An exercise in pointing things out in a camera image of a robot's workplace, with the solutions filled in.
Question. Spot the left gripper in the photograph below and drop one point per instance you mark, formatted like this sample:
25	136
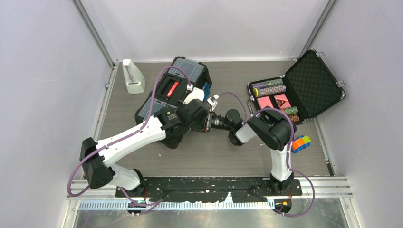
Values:
180	107

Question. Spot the white metronome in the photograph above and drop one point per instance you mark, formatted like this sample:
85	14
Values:
134	79

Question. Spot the poker chip row top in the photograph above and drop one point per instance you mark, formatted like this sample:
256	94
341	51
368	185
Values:
268	83

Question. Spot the red card deck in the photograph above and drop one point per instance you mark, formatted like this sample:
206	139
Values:
282	101

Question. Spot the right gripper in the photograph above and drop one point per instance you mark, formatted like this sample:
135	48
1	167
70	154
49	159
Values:
211	119

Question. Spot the poker chip row orange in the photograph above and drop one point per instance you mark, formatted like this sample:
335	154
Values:
294	118

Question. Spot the blue orange small object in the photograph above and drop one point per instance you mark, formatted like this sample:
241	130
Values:
300	143

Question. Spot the black plastic toolbox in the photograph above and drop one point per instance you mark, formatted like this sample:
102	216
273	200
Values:
169	93

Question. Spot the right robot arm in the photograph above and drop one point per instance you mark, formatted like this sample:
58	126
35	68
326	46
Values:
272	128

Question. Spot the black aluminium poker chip case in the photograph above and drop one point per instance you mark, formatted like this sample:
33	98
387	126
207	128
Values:
311	87

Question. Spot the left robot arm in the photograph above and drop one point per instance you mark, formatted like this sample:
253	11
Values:
98	159

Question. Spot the poker chip row green red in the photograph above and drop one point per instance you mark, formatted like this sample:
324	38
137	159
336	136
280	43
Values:
291	110

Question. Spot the pink card deck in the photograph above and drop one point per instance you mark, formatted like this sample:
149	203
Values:
264	102

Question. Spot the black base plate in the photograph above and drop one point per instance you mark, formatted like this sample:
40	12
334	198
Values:
212	189

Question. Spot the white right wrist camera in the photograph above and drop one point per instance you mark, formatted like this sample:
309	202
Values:
212	102

